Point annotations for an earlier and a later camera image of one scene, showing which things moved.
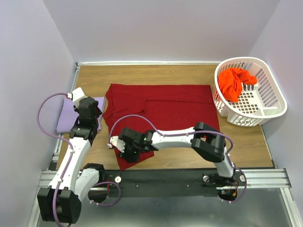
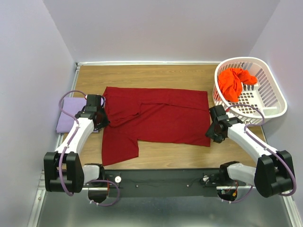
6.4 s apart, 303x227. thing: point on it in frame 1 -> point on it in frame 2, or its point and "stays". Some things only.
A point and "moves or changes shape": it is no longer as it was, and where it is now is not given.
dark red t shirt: x=155 y=107 moves or changes shape
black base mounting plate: x=163 y=183 stays
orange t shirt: x=230 y=81 stays
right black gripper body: x=131 y=152 -> x=212 y=131
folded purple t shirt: x=68 y=116 stays
